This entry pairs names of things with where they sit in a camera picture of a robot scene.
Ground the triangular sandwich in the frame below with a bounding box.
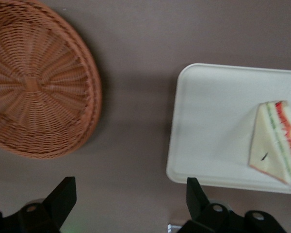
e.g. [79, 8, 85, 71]
[248, 100, 291, 186]

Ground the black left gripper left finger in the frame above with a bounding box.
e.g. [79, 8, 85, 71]
[0, 176, 77, 233]

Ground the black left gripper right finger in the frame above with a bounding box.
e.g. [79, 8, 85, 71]
[179, 177, 289, 233]

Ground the cream plastic tray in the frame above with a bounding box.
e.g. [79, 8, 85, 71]
[166, 63, 291, 195]

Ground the round brown wicker basket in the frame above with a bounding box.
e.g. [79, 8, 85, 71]
[0, 0, 102, 160]

